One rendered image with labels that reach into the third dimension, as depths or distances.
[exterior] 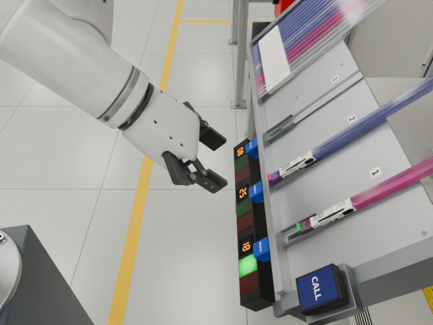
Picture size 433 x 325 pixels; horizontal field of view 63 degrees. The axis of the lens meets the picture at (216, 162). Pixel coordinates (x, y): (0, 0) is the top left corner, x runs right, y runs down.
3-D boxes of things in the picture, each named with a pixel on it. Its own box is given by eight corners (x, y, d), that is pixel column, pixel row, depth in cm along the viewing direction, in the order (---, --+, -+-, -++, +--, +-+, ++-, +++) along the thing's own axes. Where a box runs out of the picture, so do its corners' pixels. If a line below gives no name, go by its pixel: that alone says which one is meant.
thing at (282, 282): (308, 309, 47) (274, 293, 44) (263, 62, 94) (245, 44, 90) (316, 307, 47) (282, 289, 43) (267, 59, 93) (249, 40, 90)
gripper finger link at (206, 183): (179, 169, 49) (213, 190, 53) (177, 186, 47) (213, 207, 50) (194, 157, 48) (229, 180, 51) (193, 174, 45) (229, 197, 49)
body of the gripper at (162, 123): (119, 96, 52) (178, 136, 57) (104, 142, 45) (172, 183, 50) (150, 63, 48) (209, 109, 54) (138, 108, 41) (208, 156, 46)
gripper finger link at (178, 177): (160, 132, 49) (189, 151, 52) (155, 174, 44) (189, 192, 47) (165, 127, 48) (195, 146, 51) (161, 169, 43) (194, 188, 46)
